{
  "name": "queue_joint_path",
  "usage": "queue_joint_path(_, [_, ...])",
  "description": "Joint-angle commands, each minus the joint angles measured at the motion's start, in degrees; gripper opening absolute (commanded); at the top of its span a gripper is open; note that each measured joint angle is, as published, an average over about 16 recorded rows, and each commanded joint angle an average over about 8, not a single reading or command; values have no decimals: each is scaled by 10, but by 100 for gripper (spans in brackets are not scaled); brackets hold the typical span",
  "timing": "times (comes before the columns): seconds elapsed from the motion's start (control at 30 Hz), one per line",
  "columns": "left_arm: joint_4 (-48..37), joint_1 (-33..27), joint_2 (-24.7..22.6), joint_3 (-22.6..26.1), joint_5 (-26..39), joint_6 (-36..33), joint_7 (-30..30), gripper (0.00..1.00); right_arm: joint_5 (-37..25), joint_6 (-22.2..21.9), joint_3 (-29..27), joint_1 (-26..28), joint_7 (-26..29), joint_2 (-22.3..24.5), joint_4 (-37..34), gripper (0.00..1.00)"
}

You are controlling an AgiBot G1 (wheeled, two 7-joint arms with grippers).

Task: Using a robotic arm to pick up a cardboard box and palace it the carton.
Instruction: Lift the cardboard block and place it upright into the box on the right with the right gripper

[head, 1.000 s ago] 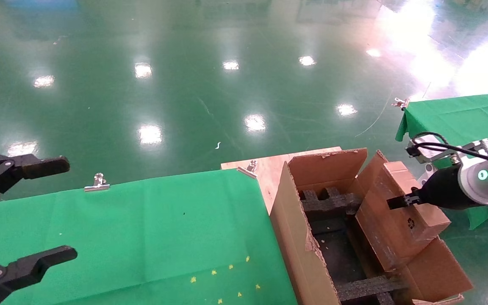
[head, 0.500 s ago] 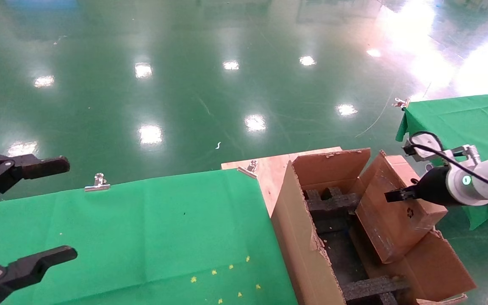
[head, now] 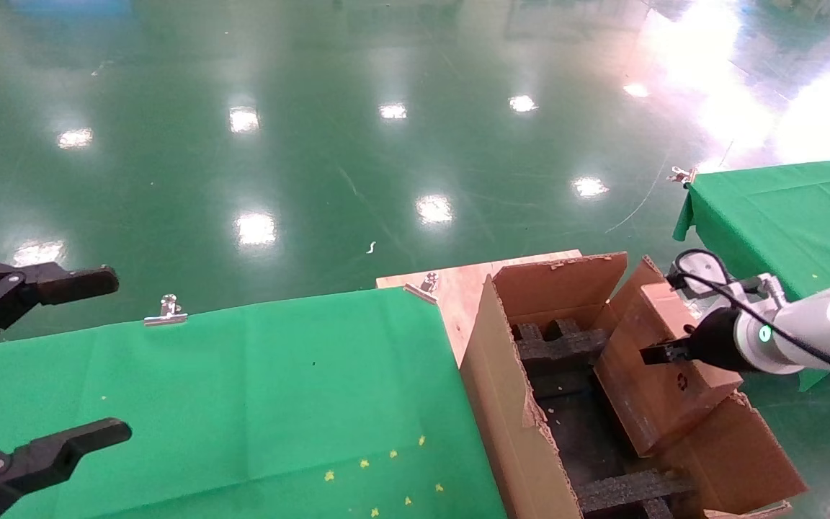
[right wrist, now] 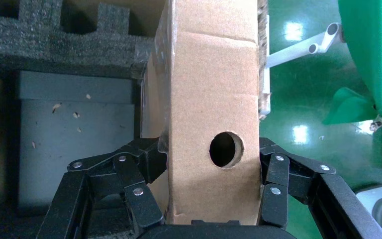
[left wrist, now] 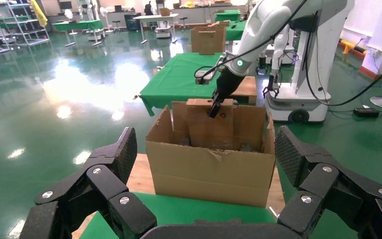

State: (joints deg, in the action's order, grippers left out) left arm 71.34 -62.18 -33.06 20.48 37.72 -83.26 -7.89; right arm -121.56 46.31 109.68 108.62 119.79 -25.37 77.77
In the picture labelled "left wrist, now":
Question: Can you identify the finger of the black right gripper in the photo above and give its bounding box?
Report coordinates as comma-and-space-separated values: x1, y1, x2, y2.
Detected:
207, 97, 224, 120

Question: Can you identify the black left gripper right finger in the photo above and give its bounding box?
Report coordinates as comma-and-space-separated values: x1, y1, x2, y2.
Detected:
274, 125, 382, 239

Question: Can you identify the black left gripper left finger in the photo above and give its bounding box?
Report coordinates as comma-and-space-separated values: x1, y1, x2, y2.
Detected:
19, 126, 158, 239

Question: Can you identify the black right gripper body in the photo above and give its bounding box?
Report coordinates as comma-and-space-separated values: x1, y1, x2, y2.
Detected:
214, 67, 245, 104

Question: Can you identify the cardboard flap piece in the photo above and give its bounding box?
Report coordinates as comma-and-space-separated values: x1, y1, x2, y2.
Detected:
186, 98, 234, 151

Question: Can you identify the brown carton with flap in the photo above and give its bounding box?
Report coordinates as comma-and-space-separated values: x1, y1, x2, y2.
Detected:
191, 20, 231, 56

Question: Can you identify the large open cardboard carton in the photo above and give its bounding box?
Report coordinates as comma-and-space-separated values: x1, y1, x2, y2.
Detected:
145, 101, 277, 209

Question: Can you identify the idle white wheeled robot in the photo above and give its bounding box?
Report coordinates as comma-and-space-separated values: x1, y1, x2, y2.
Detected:
265, 0, 356, 123
256, 43, 294, 75

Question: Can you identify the green tablecloth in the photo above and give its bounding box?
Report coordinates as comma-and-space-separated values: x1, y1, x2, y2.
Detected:
225, 20, 248, 42
215, 9, 241, 22
139, 52, 233, 117
52, 19, 104, 33
79, 192, 278, 239

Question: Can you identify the white wheeled cart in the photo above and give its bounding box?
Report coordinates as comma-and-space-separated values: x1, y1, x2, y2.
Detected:
86, 29, 106, 42
154, 25, 174, 39

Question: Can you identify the black power brick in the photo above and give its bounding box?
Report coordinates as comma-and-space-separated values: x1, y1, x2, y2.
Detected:
353, 108, 380, 119

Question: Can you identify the orange yellow floor barrier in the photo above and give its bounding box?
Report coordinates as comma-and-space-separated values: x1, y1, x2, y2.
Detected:
338, 39, 367, 56

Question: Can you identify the white table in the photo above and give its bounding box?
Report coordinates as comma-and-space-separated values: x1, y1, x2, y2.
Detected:
132, 13, 180, 45

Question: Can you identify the black cabinet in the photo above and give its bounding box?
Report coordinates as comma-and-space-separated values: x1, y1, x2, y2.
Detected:
123, 13, 143, 33

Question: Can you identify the white standing fan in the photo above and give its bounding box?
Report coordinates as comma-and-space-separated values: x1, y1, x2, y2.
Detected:
98, 6, 110, 33
63, 8, 78, 36

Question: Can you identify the yellow garment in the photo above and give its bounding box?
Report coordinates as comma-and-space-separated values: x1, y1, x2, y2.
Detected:
29, 0, 49, 28

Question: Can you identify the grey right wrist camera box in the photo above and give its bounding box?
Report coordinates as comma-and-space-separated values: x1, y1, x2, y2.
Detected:
194, 56, 226, 86

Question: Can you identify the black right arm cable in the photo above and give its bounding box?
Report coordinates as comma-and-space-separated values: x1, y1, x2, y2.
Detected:
193, 0, 308, 82

